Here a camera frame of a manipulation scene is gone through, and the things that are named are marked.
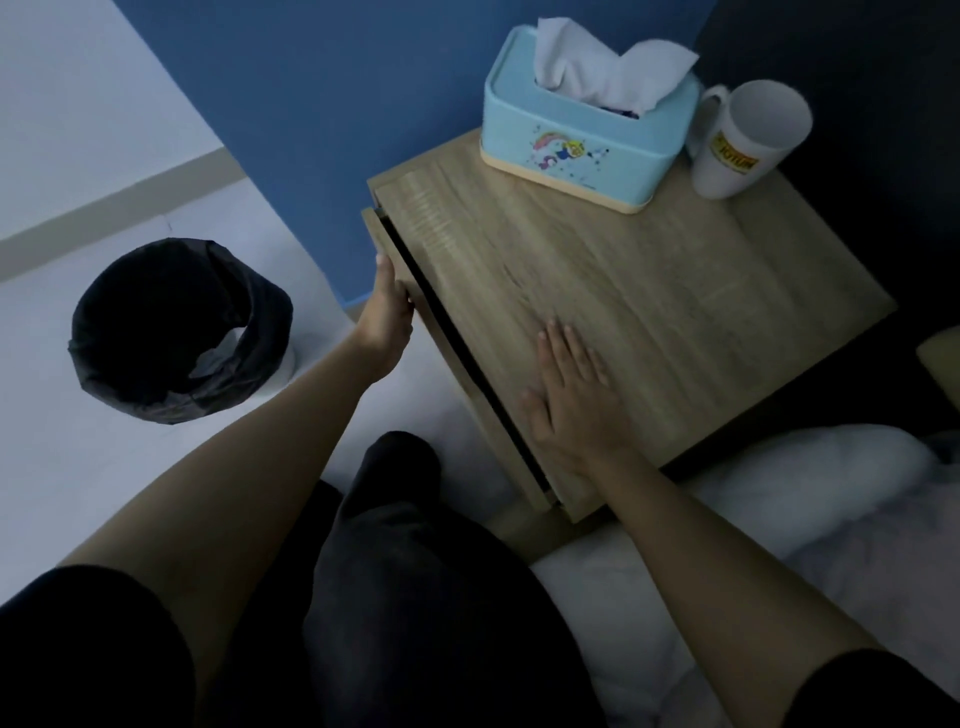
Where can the person's right hand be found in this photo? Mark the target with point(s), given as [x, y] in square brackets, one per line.
[577, 409]

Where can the person's left hand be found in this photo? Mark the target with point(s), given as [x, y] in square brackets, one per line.
[384, 322]

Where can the person's right little finger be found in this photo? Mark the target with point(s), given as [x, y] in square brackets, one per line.
[599, 367]

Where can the person's right middle finger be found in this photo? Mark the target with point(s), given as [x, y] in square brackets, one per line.
[562, 349]

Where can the person's right thumb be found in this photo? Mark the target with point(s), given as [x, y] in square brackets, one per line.
[534, 414]

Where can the person's left thumb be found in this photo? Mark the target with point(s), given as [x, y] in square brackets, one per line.
[407, 304]

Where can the wooden drawer front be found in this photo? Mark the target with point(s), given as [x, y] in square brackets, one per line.
[450, 352]

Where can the person's left forearm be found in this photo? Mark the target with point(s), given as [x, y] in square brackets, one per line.
[247, 480]

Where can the person's right forearm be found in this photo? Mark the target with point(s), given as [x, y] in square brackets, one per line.
[712, 585]

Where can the wooden nightstand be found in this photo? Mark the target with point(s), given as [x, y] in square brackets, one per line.
[675, 300]

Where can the light blue tissue box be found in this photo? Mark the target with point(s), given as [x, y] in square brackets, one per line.
[592, 142]

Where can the person's black trousers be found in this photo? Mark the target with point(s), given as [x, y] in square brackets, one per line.
[420, 600]

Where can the black bin bag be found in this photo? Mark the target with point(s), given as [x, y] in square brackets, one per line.
[142, 322]

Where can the white mug with yellow label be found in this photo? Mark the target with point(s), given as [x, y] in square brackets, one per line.
[742, 142]

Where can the white duvet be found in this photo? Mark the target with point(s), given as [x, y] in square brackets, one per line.
[825, 510]

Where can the white tissue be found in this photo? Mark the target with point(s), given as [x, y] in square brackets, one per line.
[600, 67]

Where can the beige cushion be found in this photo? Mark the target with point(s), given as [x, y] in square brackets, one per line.
[942, 364]

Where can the person's black shirt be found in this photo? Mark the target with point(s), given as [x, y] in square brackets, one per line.
[82, 652]

